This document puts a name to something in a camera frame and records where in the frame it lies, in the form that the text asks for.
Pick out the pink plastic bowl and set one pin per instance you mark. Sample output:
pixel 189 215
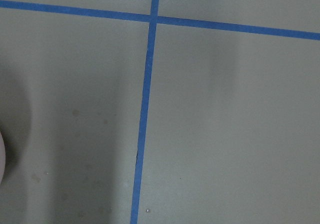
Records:
pixel 2 158

